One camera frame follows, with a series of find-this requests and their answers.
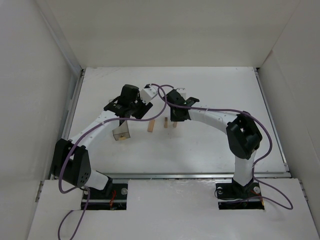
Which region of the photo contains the clear plastic box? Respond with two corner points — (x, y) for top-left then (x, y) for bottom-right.
(108, 98), (131, 142)

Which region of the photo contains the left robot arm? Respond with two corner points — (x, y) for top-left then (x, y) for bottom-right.
(51, 84), (158, 196)

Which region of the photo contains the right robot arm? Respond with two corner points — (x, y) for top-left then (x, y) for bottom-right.
(166, 89), (263, 201)

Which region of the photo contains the white foam front board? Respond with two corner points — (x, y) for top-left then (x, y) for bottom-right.
(28, 178), (319, 240)

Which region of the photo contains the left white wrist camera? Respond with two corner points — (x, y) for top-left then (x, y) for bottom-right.
(139, 84), (158, 104)

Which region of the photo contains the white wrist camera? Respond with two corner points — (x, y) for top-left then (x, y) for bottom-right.
(176, 88), (187, 100)
(139, 84), (158, 104)

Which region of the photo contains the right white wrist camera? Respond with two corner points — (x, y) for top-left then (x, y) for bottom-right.
(176, 88), (187, 100)

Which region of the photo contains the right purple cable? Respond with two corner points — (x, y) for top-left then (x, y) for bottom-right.
(157, 84), (294, 210)

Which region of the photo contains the purple cable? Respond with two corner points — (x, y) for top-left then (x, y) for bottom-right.
(157, 84), (294, 210)
(57, 83), (168, 240)

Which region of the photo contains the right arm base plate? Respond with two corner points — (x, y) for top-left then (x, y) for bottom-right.
(214, 181), (265, 210)

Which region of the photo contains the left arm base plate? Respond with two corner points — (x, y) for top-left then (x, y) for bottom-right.
(80, 183), (128, 211)

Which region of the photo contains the front aluminium rail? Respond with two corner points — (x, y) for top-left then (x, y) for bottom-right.
(106, 171), (292, 180)

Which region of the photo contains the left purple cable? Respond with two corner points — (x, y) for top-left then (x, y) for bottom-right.
(57, 83), (168, 240)

